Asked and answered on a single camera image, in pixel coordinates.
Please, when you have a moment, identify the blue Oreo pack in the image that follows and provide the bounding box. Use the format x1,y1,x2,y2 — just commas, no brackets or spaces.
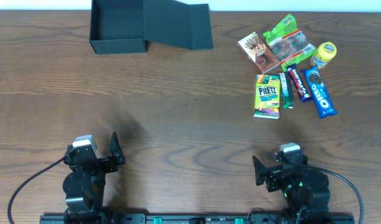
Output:
301,66,337,119

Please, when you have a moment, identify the green clear snack bag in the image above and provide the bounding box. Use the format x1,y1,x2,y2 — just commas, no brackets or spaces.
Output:
263,14,316,72

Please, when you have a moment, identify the black gift box with lid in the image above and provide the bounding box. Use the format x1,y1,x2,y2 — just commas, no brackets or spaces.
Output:
90,0,213,54

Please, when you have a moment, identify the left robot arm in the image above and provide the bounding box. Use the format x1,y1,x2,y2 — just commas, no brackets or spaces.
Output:
62,132,126,220

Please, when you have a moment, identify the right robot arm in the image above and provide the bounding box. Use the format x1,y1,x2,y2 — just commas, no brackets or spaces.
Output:
252,150,331,223

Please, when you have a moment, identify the green Pretz box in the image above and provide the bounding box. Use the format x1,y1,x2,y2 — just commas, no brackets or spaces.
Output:
254,74,281,119

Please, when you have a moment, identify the purple Dairy Milk bar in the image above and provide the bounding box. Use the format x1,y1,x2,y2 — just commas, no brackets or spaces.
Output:
286,63,311,102

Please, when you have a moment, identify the green candy bar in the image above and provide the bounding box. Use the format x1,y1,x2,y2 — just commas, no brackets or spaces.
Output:
278,72,294,109

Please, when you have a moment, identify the yellow candy jar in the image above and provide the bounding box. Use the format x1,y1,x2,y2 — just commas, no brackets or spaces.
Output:
310,42,337,68

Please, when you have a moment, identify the brown Pocky box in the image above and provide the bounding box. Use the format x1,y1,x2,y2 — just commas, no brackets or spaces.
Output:
237,32,280,74

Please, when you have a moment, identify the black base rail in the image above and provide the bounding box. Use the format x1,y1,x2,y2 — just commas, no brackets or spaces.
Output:
39,213,355,224

